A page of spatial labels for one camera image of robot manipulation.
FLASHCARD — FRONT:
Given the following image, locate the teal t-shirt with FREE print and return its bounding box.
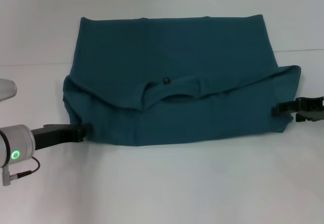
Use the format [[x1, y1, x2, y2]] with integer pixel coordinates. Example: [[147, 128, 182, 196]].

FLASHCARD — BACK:
[[62, 15, 303, 148]]

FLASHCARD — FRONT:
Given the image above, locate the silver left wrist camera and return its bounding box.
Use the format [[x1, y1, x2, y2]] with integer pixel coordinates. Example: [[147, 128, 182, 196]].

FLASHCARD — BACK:
[[0, 78, 18, 103]]

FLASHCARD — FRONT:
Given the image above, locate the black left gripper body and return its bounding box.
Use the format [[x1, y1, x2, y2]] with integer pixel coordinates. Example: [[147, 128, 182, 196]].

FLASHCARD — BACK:
[[30, 123, 82, 152]]

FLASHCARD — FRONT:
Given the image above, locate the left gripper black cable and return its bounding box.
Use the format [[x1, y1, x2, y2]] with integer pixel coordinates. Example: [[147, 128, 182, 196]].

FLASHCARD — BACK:
[[1, 157, 42, 186]]

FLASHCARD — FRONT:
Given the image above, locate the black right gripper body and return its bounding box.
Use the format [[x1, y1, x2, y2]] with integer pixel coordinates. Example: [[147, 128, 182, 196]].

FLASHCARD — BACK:
[[294, 95, 324, 124]]

